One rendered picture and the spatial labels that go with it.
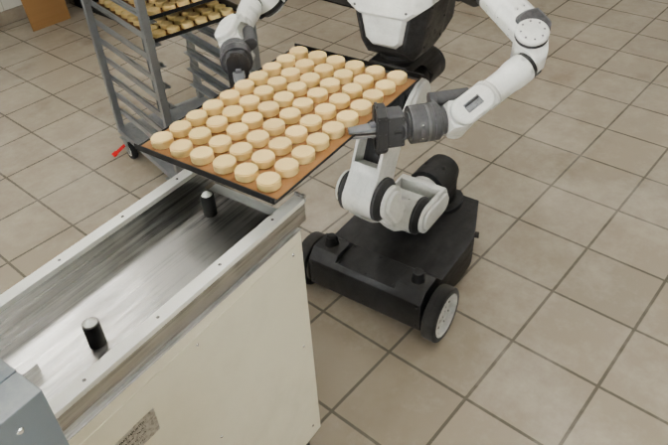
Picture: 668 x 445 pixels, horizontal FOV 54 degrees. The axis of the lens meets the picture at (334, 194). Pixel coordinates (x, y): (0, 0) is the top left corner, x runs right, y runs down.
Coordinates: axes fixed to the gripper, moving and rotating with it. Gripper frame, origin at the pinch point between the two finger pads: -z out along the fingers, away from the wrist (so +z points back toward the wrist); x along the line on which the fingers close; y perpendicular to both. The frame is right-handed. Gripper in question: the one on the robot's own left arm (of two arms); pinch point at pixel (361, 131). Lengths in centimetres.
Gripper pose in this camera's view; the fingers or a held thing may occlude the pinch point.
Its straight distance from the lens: 149.5
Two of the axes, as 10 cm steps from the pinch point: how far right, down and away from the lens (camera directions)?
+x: -0.5, -8.0, -6.0
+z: 9.8, -1.5, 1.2
